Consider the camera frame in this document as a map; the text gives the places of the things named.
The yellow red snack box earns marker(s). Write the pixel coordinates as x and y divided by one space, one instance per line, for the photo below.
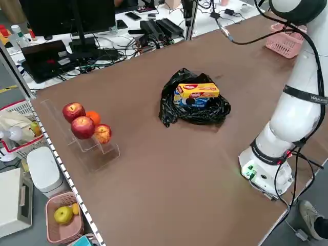
198 90

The blue snack packet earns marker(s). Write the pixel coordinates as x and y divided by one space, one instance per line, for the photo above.
196 102

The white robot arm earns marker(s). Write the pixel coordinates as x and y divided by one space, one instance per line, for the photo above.
289 118

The pink plastic basket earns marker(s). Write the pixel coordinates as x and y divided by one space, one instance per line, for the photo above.
64 233
282 46

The black plastic bag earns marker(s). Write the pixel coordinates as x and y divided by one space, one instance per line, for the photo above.
194 115

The white basket red rim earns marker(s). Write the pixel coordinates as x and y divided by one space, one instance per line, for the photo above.
19 107

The black power supply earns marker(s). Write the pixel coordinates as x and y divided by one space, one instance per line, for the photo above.
170 27
151 29

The small black adapter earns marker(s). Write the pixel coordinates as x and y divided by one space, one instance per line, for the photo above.
229 12

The black smartphone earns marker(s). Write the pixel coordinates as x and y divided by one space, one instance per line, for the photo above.
133 16

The black monitor stand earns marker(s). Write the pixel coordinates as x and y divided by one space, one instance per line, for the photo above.
82 47

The black monitor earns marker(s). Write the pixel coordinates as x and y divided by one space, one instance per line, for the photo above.
51 15

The orange fruit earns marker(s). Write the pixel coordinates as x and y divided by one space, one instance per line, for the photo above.
94 117

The red yellow apple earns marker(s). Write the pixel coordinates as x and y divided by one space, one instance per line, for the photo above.
103 133

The black laptop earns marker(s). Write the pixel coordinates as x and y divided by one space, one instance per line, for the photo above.
43 61

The clear acrylic fruit stand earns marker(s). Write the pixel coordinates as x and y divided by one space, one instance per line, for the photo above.
109 151

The white plastic bottle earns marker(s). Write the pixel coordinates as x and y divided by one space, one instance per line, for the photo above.
18 37

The green yellow fruit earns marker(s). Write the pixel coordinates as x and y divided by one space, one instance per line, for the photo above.
36 128

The rounded white appliance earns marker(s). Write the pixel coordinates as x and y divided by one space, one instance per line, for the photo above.
43 169

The small yellow fruit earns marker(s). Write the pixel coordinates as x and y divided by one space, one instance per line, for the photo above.
75 208

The yellow pear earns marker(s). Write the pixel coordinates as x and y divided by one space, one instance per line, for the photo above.
63 215

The person's shoe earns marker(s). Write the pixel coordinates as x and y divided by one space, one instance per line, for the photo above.
311 217

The teal box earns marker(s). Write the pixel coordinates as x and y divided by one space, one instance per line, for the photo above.
84 241

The grey white box machine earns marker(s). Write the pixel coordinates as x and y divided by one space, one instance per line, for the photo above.
10 200

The aluminium frame post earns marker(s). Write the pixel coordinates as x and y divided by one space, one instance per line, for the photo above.
15 69
193 28

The slotted aluminium table rail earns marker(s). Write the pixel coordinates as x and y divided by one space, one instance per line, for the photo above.
66 174

